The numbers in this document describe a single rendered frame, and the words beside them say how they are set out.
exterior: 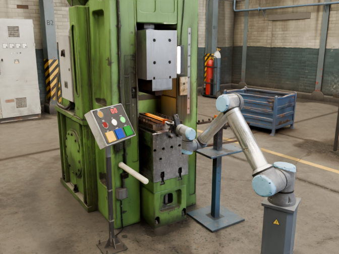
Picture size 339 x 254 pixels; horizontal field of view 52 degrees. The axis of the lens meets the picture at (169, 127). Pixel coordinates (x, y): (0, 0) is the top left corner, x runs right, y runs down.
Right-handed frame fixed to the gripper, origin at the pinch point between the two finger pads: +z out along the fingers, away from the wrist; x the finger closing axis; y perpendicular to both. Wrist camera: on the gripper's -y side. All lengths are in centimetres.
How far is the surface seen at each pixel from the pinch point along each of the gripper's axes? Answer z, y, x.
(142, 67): 13, -46, -18
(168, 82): 4.5, -33.0, 3.9
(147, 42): 6, -67, -17
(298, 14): 424, -123, 717
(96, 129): -18, -7, -71
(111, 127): -16, -7, -59
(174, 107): 22.2, -5.2, 22.6
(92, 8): 57, -93, -43
